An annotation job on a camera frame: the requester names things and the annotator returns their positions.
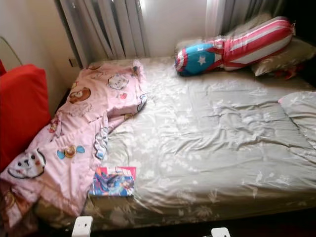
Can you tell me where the pink cartoon print blanket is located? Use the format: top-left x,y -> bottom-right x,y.
0,60 -> 149,235

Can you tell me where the colourful comic book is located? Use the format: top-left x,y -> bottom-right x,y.
89,166 -> 136,197

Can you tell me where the red sofa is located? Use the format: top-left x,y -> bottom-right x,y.
0,59 -> 51,172

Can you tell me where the grey pleated curtain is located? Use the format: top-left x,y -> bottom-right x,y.
205,0 -> 284,38
54,0 -> 151,67

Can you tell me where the grey floral duvet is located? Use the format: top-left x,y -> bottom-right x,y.
35,55 -> 316,232

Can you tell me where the red white blue bolster pillow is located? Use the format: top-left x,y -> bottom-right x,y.
174,16 -> 296,77

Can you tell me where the red cloth item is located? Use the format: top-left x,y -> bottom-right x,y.
274,67 -> 302,80

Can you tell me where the grey floral pillow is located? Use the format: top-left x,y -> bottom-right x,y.
252,37 -> 316,77

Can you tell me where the folded grey floral quilt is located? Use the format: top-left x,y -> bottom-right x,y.
278,90 -> 316,134

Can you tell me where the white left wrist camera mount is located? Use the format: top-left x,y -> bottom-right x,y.
72,216 -> 93,237

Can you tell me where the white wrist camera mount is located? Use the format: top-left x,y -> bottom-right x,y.
211,227 -> 231,237
72,216 -> 93,237

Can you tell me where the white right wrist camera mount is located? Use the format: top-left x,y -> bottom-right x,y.
211,227 -> 231,237

